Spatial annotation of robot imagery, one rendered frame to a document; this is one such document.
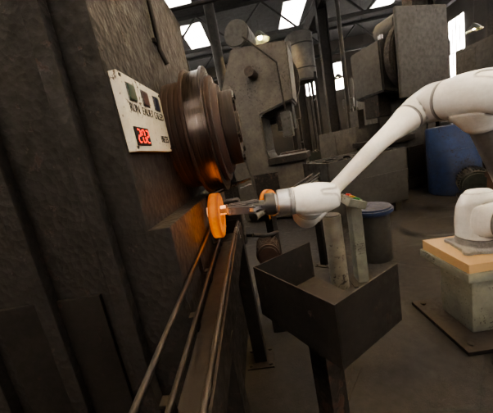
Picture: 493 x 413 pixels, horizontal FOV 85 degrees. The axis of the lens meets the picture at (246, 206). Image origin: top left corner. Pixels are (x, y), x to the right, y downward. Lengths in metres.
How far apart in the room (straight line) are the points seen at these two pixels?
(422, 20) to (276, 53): 1.93
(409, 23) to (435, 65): 0.66
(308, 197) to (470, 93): 0.55
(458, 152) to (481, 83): 3.17
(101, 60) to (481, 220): 1.47
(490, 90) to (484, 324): 1.06
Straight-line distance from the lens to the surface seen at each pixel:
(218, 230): 0.87
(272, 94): 3.77
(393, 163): 3.60
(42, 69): 0.75
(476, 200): 1.51
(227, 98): 1.01
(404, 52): 4.41
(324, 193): 0.88
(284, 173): 3.73
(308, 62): 10.00
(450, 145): 4.19
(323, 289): 0.81
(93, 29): 0.75
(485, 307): 1.67
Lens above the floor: 1.01
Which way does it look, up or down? 11 degrees down
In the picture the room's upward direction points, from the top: 11 degrees counter-clockwise
